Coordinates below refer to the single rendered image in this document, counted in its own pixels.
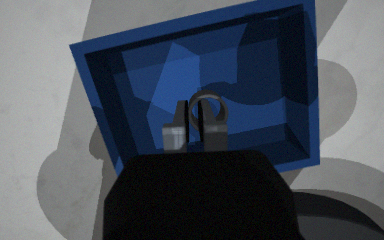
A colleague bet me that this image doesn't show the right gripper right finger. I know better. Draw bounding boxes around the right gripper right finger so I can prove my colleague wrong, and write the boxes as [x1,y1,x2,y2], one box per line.
[197,98,230,153]

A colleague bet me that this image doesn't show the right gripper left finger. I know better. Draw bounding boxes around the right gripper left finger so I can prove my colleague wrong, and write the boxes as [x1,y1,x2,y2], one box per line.
[161,99,190,155]

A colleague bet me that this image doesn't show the steel bushing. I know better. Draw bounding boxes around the steel bushing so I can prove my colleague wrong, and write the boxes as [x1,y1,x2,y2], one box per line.
[188,89,230,132]

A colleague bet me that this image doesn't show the blue crate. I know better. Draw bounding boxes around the blue crate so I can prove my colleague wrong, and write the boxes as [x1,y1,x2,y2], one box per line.
[69,0,321,177]

